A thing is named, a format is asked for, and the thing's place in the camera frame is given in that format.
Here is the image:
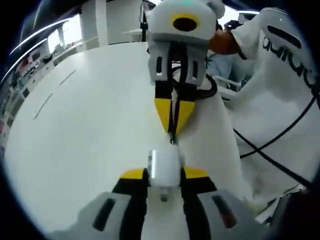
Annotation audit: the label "black Type-C cable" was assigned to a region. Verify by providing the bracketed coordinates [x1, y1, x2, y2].
[168, 42, 219, 146]

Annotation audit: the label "white chair frame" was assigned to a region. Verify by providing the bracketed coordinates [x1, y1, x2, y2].
[212, 74, 249, 101]

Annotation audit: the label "white worn chest device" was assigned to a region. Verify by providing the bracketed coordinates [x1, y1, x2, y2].
[234, 6, 320, 101]

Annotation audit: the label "person's light blue trousers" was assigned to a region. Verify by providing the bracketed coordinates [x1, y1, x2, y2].
[206, 53, 237, 80]

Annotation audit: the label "person's white shirt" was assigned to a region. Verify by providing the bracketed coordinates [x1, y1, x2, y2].
[219, 82, 320, 221]

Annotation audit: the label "person's right hand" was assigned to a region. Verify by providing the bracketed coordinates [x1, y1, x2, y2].
[208, 30, 240, 56]

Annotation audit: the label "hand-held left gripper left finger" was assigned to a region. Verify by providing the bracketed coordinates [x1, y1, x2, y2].
[47, 168, 151, 240]

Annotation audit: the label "white ceiling light strip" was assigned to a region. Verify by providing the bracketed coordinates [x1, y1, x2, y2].
[9, 18, 71, 55]

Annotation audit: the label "cluttered background shelves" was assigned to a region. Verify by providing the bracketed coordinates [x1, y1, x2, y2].
[0, 48, 35, 143]

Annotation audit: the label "white square pillar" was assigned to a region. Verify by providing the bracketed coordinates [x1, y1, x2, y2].
[80, 0, 109, 49]

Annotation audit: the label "black tripod stand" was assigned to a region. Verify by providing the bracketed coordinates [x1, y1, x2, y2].
[139, 0, 151, 44]

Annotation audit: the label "white desk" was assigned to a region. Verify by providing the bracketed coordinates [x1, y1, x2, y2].
[3, 41, 251, 240]

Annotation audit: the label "white charger adapter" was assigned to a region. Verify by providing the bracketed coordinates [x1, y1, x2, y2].
[147, 148, 185, 203]

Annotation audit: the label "black device cable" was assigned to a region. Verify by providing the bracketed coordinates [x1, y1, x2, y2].
[238, 93, 320, 159]
[232, 128, 312, 188]

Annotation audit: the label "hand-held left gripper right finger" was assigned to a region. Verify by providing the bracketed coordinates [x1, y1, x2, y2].
[179, 164, 266, 240]

